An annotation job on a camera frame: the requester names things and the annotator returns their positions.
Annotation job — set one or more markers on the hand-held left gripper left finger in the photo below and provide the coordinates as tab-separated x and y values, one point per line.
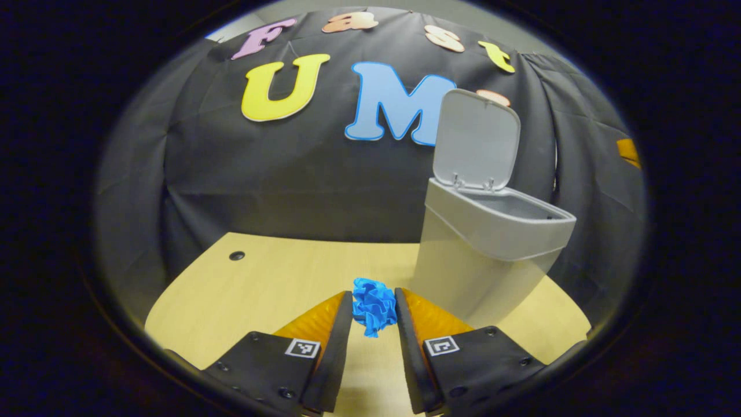
338	347

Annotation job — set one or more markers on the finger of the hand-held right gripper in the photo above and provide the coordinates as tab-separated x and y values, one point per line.
628	152

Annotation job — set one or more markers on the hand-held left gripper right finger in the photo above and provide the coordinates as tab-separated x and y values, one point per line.
408	347

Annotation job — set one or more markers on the blue paper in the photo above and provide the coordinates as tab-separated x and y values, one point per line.
374	307

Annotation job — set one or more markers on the white desktop garbage bin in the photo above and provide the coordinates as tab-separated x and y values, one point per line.
480	231

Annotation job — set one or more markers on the wooden desktop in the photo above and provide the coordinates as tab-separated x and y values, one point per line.
260	295

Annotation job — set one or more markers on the black backdrop cloth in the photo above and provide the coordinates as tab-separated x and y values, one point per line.
260	185

